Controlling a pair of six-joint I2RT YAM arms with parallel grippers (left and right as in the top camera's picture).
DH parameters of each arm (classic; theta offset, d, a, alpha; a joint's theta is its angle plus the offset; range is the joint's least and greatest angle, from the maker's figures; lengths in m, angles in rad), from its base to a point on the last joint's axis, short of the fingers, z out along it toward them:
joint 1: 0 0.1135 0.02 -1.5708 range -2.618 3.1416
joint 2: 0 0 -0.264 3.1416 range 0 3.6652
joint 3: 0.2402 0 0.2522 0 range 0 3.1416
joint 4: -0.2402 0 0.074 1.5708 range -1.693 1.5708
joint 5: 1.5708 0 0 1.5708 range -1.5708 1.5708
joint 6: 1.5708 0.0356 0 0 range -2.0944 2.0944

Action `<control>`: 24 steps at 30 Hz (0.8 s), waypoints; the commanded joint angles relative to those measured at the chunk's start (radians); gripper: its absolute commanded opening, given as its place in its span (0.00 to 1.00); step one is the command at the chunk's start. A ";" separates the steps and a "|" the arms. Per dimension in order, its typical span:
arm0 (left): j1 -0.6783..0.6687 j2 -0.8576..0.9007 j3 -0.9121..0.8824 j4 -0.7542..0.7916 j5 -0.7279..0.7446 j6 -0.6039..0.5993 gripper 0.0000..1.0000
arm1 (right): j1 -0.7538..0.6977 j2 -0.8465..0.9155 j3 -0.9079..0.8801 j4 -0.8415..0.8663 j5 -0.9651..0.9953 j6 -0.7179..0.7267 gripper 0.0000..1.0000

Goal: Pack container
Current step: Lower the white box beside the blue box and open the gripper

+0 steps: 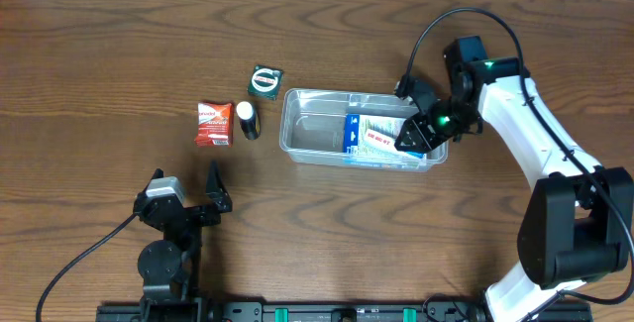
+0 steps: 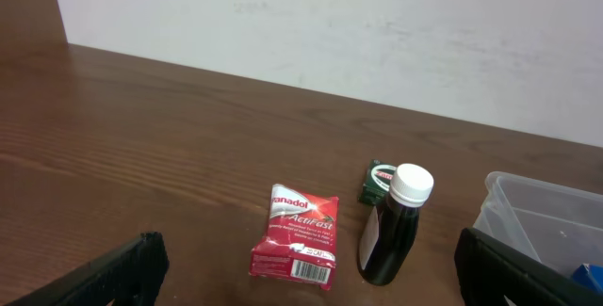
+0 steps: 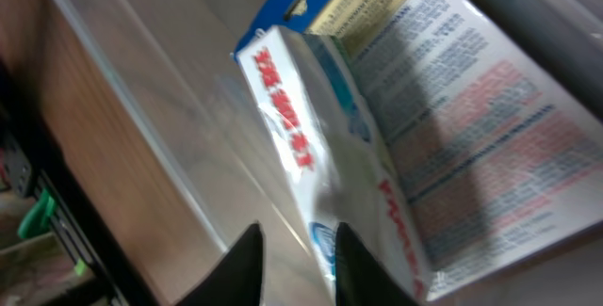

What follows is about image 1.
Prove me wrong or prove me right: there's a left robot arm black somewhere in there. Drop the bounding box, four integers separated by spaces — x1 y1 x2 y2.
133 161 233 304

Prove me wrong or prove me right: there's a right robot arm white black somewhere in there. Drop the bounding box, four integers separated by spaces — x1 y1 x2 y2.
394 36 633 321

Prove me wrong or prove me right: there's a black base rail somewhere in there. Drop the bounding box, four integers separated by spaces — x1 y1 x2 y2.
96 297 593 322

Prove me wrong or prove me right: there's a dark bottle white cap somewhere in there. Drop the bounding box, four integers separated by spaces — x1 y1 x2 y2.
236 101 261 140

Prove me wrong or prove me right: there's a green Zam-Buk box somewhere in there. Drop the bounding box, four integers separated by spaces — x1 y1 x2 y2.
247 64 283 100

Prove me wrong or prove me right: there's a blue medicine box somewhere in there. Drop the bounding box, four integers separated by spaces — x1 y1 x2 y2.
343 114 427 169

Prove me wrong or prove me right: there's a clear plastic container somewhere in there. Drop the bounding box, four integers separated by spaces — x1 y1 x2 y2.
279 89 449 172

